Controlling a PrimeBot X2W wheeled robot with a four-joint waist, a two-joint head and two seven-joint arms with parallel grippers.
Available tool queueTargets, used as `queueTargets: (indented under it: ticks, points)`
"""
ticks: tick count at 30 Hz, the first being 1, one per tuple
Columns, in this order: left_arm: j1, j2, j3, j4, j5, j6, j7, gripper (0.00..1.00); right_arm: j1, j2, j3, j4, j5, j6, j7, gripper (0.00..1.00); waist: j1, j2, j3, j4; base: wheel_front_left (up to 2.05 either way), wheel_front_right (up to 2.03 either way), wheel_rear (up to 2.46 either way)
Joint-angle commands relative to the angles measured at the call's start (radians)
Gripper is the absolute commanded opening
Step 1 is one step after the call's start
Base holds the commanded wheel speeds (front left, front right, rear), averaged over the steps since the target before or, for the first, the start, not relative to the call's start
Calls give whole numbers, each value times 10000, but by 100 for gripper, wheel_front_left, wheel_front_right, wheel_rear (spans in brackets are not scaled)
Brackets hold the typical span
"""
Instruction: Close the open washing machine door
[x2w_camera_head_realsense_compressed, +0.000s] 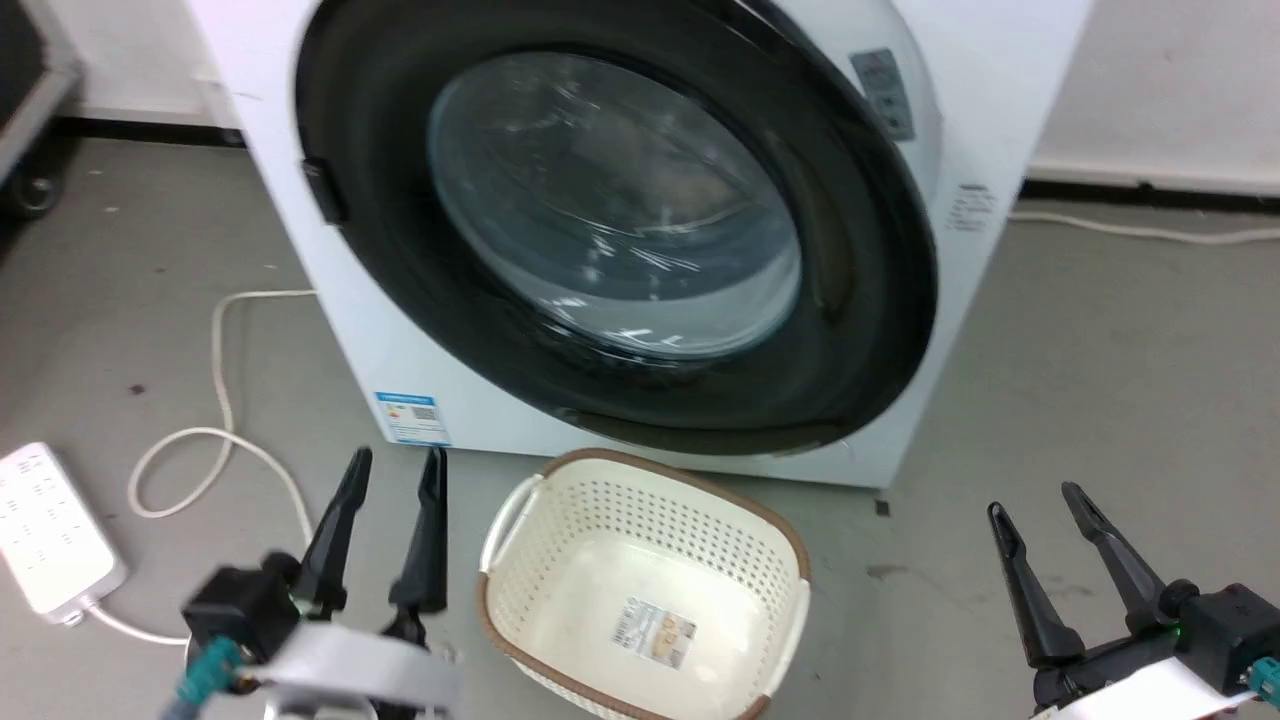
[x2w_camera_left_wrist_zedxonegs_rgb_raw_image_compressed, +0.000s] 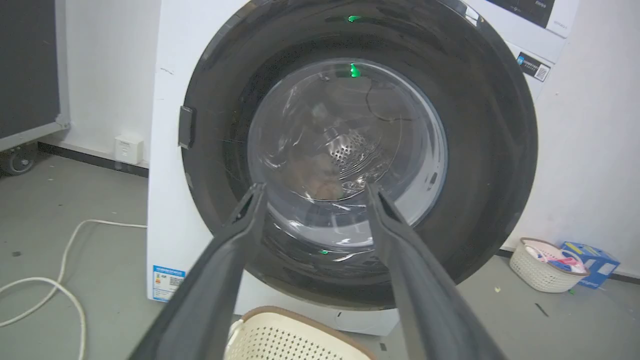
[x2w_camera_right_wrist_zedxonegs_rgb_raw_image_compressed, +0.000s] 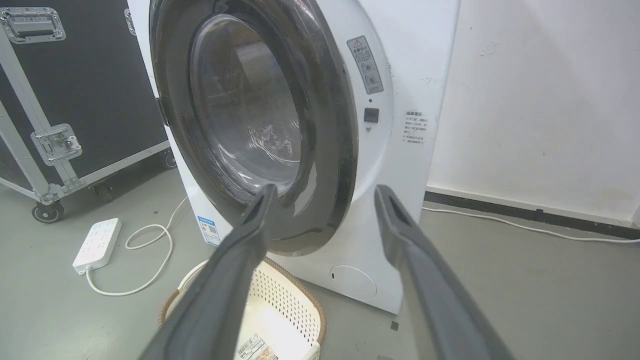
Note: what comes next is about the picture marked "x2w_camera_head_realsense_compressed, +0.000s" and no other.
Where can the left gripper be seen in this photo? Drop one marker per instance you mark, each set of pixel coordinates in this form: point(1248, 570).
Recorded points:
point(350, 670)

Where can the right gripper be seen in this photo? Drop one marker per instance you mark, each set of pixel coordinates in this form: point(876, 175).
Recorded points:
point(1130, 680)

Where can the white front-load washing machine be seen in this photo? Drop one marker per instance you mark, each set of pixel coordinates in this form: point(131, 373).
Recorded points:
point(330, 300)

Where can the round black glass washer door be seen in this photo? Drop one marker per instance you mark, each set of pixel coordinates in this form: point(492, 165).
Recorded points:
point(385, 260)

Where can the blue energy label sticker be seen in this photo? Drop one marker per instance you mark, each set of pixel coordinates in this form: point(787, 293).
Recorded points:
point(412, 418)

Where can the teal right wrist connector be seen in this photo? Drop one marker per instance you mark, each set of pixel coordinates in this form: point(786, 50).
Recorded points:
point(1267, 678)

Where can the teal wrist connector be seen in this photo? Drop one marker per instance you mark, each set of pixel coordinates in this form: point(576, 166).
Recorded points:
point(1267, 678)
point(208, 672)

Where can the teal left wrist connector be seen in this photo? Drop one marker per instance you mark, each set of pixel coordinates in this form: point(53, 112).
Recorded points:
point(208, 672)

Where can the cream perforated laundry basket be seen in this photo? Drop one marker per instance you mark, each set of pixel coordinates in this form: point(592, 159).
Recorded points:
point(640, 560)

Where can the paper label with barcode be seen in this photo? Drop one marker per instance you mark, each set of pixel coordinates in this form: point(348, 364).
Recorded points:
point(655, 632)

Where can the white power strip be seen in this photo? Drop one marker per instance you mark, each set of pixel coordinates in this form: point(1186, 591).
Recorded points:
point(45, 530)

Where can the small printed text sticker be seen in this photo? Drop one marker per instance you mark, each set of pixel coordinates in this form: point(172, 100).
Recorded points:
point(972, 208)

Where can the black wheeled cart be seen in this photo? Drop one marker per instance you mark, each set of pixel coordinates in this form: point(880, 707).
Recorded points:
point(25, 90)

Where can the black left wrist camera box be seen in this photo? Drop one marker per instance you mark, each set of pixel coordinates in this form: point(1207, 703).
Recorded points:
point(235, 610)

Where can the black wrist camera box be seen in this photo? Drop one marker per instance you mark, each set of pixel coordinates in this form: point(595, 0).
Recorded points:
point(235, 610)
point(1235, 630)

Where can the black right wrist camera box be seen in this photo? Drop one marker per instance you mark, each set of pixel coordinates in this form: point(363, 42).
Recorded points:
point(1235, 630)

